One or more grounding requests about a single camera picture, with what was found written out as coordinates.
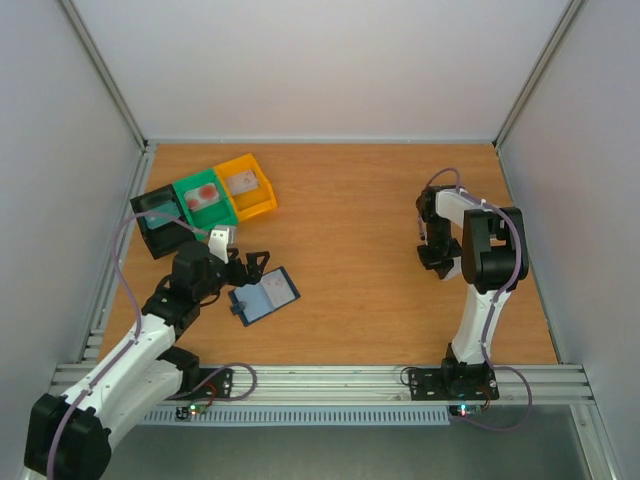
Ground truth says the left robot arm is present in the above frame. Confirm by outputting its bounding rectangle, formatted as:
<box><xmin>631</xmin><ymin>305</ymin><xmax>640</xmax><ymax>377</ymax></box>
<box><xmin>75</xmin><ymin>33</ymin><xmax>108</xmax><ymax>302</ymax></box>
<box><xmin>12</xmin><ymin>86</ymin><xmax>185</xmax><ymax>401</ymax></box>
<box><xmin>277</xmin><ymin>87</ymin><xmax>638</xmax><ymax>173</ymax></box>
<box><xmin>24</xmin><ymin>241</ymin><xmax>270</xmax><ymax>479</ymax></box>

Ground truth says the teal card in black bin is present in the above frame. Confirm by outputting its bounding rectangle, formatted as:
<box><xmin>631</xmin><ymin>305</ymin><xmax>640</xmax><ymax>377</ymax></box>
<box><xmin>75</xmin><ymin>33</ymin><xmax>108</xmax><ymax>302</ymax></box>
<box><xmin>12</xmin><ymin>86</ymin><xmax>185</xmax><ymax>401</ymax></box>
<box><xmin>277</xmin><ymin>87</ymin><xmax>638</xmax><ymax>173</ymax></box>
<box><xmin>140</xmin><ymin>202</ymin><xmax>181</xmax><ymax>230</ymax></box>

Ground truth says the black plastic bin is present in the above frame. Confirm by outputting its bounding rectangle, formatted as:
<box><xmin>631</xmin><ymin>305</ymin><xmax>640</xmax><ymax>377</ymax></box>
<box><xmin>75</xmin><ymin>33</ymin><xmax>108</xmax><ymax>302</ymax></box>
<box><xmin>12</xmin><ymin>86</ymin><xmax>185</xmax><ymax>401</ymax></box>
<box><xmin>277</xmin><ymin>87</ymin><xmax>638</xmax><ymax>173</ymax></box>
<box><xmin>130</xmin><ymin>184</ymin><xmax>196</xmax><ymax>259</ymax></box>

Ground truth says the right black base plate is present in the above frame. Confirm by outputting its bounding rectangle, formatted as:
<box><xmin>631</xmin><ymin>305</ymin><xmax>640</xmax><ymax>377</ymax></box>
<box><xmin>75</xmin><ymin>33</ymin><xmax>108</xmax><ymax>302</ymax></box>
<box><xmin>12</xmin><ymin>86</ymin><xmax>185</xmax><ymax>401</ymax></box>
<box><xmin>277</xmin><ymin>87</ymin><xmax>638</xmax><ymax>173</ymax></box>
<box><xmin>409</xmin><ymin>368</ymin><xmax>500</xmax><ymax>402</ymax></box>

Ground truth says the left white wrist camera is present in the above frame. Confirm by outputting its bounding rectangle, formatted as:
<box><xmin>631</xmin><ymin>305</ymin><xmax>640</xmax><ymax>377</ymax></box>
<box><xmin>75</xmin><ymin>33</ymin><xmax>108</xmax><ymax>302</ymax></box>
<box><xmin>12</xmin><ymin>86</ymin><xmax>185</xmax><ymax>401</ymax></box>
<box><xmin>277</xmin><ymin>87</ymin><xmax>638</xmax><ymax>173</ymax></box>
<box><xmin>207</xmin><ymin>225</ymin><xmax>236</xmax><ymax>264</ymax></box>

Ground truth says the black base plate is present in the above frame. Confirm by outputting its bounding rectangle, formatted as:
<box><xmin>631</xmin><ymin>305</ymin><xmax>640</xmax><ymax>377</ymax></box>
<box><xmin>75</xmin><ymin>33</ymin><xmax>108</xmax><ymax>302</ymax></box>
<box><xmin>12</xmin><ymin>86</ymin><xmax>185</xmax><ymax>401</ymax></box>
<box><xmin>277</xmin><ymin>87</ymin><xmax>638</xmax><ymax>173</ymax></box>
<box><xmin>171</xmin><ymin>367</ymin><xmax>234</xmax><ymax>401</ymax></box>
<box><xmin>409</xmin><ymin>368</ymin><xmax>500</xmax><ymax>402</ymax></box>

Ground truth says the blue card holder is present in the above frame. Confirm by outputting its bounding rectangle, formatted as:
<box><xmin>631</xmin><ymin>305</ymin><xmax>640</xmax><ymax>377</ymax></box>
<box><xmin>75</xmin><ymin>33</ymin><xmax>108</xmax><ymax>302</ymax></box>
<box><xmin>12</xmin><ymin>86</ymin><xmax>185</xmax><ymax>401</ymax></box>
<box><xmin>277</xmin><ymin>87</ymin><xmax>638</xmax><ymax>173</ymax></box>
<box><xmin>228</xmin><ymin>266</ymin><xmax>301</xmax><ymax>327</ymax></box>

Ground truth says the red white card in bin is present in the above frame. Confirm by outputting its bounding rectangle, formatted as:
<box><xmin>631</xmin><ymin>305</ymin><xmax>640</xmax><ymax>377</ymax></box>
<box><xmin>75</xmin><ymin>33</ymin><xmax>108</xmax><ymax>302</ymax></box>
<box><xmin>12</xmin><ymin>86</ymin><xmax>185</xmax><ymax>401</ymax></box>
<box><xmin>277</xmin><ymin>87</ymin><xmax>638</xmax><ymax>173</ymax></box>
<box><xmin>183</xmin><ymin>182</ymin><xmax>220</xmax><ymax>212</ymax></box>

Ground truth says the aluminium front rail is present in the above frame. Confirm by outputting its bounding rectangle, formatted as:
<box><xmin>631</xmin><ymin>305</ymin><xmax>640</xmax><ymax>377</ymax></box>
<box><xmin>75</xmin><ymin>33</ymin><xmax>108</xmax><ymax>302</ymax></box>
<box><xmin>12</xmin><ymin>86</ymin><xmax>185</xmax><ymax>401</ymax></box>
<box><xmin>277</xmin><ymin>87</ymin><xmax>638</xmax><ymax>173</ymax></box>
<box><xmin>45</xmin><ymin>363</ymin><xmax>595</xmax><ymax>406</ymax></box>

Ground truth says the card in yellow bin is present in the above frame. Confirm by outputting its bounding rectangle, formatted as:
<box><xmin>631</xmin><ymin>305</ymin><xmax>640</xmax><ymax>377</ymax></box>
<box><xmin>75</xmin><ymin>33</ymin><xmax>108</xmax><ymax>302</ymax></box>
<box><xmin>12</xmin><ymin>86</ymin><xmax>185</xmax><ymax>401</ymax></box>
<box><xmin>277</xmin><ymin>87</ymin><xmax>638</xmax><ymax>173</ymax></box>
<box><xmin>226</xmin><ymin>170</ymin><xmax>260</xmax><ymax>196</ymax></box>

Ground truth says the yellow plastic bin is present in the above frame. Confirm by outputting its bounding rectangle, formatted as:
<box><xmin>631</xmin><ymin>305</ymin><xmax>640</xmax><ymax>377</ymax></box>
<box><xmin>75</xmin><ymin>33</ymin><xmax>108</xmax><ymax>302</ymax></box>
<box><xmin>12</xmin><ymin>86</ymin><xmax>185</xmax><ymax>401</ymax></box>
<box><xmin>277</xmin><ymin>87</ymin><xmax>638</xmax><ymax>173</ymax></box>
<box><xmin>213</xmin><ymin>153</ymin><xmax>278</xmax><ymax>222</ymax></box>

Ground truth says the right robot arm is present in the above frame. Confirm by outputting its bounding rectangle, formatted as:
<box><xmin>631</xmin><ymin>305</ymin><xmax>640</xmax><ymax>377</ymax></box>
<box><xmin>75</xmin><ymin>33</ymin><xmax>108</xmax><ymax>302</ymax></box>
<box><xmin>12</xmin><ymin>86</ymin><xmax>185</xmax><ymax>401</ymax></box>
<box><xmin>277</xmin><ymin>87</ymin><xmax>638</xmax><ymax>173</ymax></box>
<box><xmin>408</xmin><ymin>185</ymin><xmax>529</xmax><ymax>401</ymax></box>

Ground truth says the green plastic bin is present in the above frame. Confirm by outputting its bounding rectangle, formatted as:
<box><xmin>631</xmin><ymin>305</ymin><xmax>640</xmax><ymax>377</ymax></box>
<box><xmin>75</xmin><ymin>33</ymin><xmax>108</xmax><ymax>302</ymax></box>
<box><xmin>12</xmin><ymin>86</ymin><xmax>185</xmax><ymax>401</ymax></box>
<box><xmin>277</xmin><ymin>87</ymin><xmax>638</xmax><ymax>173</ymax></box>
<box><xmin>172</xmin><ymin>168</ymin><xmax>238</xmax><ymax>232</ymax></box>

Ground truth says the grey slotted cable duct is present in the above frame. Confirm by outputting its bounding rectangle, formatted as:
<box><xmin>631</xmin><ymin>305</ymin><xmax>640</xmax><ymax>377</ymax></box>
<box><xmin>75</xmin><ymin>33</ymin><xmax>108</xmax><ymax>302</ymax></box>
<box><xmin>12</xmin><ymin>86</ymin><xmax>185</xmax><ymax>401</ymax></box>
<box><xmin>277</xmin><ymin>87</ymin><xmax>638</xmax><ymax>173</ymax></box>
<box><xmin>141</xmin><ymin>405</ymin><xmax>450</xmax><ymax>428</ymax></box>

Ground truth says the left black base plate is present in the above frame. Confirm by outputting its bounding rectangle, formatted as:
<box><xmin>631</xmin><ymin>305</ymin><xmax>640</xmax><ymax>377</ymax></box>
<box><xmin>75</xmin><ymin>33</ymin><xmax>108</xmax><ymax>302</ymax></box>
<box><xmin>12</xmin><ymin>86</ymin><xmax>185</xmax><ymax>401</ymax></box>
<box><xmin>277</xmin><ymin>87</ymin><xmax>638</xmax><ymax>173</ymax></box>
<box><xmin>171</xmin><ymin>367</ymin><xmax>234</xmax><ymax>401</ymax></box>

